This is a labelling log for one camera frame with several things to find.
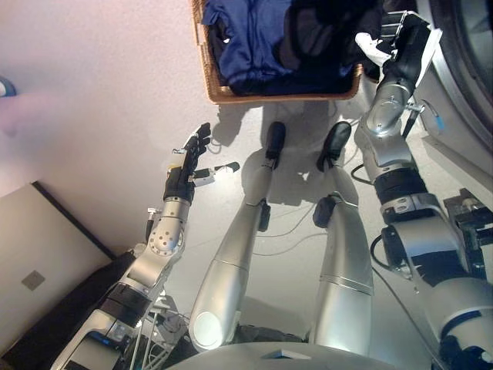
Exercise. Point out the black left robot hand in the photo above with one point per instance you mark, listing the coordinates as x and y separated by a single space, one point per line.
181 181

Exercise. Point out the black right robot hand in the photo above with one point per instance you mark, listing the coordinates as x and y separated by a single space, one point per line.
408 50

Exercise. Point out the black garment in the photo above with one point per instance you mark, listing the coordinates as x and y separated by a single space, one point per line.
319 34

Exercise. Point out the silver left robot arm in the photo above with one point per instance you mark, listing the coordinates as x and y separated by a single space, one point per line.
161 239

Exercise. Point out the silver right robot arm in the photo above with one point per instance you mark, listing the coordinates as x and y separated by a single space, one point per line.
389 127

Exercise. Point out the dark grey washing machine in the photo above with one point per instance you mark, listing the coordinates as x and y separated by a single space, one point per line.
458 77

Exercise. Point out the woven wicker laundry basket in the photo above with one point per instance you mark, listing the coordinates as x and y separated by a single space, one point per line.
215 90

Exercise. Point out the silver left robot leg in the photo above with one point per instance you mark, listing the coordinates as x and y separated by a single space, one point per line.
227 270

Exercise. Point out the silver robot leg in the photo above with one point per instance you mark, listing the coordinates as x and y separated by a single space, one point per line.
346 277
227 270

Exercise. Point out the black left robot foot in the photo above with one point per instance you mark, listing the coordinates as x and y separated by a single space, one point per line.
276 138

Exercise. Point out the black robot foot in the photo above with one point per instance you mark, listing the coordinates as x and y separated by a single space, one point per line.
336 142
276 138

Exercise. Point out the black right robot foot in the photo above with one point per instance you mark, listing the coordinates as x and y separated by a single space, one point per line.
336 142

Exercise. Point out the grey flat board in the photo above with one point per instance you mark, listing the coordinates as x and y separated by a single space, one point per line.
42 239

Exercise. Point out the blue garment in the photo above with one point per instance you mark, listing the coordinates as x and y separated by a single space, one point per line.
250 42

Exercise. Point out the silver right robot leg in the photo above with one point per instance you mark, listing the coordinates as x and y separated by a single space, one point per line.
346 277

